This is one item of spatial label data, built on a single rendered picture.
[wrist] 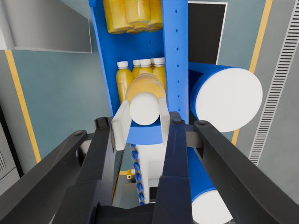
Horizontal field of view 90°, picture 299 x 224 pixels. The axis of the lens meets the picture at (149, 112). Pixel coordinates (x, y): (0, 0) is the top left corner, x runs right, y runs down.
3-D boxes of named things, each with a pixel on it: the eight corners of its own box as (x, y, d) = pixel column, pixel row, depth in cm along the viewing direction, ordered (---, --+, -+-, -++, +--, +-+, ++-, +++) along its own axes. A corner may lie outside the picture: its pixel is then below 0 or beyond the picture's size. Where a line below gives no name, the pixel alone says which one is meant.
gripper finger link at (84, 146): (111, 155, 12) (74, 158, 12) (121, 128, 17) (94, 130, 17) (107, 139, 11) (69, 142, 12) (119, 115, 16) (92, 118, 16)
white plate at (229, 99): (254, 54, 56) (252, 54, 57) (186, 88, 60) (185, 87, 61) (268, 116, 65) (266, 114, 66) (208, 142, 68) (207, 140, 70)
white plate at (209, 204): (224, 230, 90) (222, 228, 91) (249, 198, 81) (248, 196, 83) (182, 220, 86) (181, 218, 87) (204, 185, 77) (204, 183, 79)
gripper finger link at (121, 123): (124, 150, 14) (116, 151, 14) (131, 120, 20) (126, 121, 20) (119, 120, 13) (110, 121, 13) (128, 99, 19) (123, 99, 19)
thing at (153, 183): (148, 182, 90) (149, 206, 75) (147, 177, 89) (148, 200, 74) (165, 180, 90) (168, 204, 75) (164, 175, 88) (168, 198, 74)
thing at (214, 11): (157, 146, 189) (158, 153, 175) (164, 5, 138) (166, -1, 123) (198, 146, 191) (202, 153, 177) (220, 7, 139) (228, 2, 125)
